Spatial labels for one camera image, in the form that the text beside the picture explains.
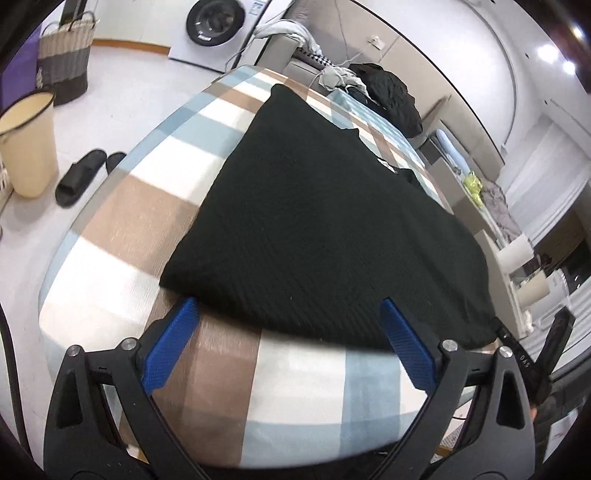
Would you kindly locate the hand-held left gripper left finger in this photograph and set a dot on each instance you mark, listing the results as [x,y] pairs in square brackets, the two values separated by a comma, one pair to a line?
[168,344]

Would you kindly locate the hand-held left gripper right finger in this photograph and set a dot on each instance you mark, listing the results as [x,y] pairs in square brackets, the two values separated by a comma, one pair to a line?
[408,344]

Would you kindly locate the black knit sweater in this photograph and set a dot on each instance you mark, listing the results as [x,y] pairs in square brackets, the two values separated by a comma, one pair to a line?
[323,230]

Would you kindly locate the light grey clothes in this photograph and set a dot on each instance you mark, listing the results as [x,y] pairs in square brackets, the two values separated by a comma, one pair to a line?
[286,32]

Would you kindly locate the cream cylindrical container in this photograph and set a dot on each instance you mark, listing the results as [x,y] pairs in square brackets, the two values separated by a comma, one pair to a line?
[534,290]

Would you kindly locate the large grey ledge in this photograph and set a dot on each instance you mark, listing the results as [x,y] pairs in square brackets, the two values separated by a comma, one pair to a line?
[501,295]

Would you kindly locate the white paper towel roll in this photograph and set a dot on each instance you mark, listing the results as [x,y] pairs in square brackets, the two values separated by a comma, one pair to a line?
[516,254]

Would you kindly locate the brown blue checked tablecloth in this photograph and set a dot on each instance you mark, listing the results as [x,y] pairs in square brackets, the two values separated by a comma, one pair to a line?
[115,221]

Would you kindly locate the grey blanket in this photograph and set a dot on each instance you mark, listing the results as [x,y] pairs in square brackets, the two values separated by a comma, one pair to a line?
[501,212]

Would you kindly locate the white curtain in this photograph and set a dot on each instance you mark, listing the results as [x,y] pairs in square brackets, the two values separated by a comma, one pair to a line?
[549,184]

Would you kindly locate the small grey ledge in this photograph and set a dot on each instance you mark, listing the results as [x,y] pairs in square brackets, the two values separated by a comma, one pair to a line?
[443,175]

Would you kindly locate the green toy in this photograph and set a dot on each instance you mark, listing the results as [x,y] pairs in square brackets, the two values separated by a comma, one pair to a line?
[472,182]

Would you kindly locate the black slipper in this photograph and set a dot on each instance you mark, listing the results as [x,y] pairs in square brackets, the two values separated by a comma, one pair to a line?
[78,177]
[115,161]

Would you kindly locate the blue pillow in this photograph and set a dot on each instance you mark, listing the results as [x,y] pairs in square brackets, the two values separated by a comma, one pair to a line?
[450,150]

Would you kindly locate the grey bed headboard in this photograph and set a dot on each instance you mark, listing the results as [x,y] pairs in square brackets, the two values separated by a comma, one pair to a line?
[466,129]

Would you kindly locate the blue checked table cover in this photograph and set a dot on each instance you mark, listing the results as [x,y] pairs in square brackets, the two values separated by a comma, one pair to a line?
[369,113]

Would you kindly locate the beige waste bin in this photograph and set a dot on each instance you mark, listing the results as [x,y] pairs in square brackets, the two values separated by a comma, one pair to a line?
[27,147]

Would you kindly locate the black puffer jacket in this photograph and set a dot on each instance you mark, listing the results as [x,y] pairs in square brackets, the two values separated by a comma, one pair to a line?
[392,97]

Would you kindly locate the pale grey garment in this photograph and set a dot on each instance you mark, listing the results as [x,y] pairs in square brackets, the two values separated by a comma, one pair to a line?
[337,77]

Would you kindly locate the houndstooth cloth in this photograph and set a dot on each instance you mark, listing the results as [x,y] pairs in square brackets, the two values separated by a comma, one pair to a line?
[318,56]

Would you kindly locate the woven laundry basket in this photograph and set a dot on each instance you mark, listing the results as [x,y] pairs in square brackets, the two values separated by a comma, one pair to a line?
[64,60]

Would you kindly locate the grey sofa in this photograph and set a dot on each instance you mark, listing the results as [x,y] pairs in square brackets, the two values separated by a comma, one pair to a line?
[281,60]

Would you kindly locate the purple bag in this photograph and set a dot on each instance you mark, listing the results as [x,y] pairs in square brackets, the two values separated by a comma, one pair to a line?
[18,69]

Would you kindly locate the white washing machine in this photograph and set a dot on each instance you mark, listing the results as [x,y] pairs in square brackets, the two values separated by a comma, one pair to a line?
[217,23]

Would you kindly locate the wall socket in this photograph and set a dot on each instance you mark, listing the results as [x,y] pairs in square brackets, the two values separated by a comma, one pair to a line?
[376,42]

